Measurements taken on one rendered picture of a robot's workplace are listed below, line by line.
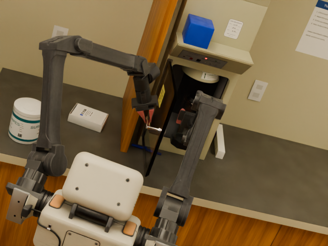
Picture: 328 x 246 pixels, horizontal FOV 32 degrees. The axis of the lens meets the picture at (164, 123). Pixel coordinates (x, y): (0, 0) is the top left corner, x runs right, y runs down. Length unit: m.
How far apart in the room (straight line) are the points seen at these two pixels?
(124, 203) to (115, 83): 1.40
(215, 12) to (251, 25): 0.16
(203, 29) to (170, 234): 0.88
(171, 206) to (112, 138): 0.89
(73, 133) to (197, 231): 0.70
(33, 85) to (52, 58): 1.06
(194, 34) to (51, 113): 0.73
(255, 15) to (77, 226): 1.18
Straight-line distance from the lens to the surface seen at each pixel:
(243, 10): 2.39
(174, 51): 2.35
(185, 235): 2.62
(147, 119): 2.31
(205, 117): 1.85
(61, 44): 1.82
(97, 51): 1.98
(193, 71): 2.51
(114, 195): 1.65
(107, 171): 1.66
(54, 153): 1.81
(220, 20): 2.39
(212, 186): 2.55
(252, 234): 2.66
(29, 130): 2.40
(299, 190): 2.82
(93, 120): 2.64
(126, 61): 2.11
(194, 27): 2.27
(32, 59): 2.96
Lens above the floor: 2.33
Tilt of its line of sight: 29 degrees down
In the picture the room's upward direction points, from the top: 20 degrees clockwise
